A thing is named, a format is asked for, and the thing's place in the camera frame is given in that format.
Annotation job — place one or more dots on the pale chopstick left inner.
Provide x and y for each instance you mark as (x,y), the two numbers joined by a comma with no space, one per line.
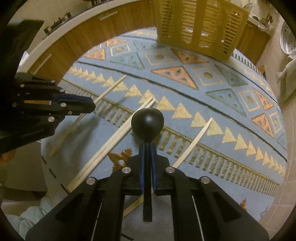
(113,145)

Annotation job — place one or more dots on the small brown stool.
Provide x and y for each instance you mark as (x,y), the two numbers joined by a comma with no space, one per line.
(262,71)

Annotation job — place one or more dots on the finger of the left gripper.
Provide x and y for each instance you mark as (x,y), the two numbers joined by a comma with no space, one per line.
(72,99)
(71,110)

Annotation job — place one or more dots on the blue patterned rug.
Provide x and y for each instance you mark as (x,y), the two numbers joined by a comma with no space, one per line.
(244,148)

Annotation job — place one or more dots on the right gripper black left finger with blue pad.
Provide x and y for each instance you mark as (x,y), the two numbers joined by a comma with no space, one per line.
(94,210)

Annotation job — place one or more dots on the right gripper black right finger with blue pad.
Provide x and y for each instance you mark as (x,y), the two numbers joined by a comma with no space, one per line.
(201,209)

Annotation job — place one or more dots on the grey hanging towel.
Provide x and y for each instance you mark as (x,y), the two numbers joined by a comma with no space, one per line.
(287,79)

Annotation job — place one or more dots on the beige slatted utensil basket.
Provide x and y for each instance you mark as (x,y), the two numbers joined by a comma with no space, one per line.
(211,28)

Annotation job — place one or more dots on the black round ladle spoon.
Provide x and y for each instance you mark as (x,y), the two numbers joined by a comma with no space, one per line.
(147,124)

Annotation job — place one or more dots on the light green sleeve forearm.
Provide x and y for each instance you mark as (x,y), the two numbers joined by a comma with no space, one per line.
(24,222)

